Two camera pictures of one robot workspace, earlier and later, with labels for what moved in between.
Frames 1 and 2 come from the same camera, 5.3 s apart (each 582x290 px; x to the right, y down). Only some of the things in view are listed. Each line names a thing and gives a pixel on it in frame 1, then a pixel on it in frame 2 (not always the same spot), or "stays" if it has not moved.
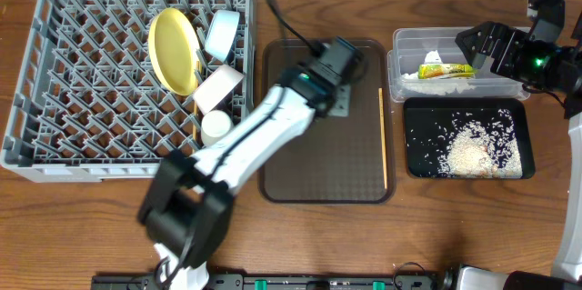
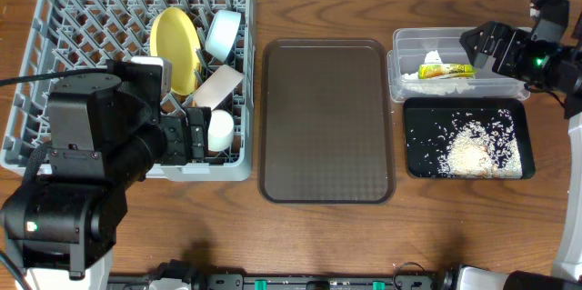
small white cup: (215, 124) stays
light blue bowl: (221, 33) stays
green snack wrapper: (446, 71) stays
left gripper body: (342, 104) → (178, 149)
